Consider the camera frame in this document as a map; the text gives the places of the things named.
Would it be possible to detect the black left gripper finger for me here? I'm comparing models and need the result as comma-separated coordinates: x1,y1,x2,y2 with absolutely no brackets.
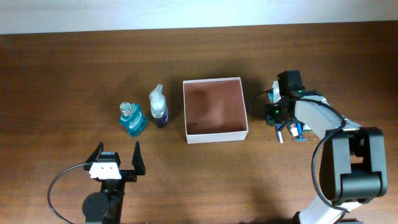
132,141,146,175
85,141,104,163

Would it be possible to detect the blue Gillette razor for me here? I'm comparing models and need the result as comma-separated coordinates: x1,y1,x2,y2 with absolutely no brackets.
293,123,308,142

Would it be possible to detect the Colgate toothpaste tube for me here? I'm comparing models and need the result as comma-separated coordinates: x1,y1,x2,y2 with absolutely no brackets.
288,123,299,137

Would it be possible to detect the blue and white toothbrush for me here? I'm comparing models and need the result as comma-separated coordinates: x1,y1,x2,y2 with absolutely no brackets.
275,125,284,144

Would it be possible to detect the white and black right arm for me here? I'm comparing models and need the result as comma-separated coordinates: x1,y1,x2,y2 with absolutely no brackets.
265,70,388,224

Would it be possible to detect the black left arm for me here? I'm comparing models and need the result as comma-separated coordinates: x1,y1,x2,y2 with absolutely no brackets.
82,141,146,223

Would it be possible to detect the teal Listerine mouthwash bottle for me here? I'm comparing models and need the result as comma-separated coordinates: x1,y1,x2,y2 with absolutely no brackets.
119,102,147,137

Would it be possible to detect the green and white soap packet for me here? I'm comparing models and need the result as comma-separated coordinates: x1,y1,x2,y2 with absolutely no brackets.
303,124,313,133

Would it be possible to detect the blue foam soap pump bottle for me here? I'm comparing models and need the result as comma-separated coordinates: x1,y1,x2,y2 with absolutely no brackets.
149,84,169,128

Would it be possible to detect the white open cardboard box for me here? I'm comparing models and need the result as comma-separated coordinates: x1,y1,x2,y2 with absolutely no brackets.
183,77,249,144

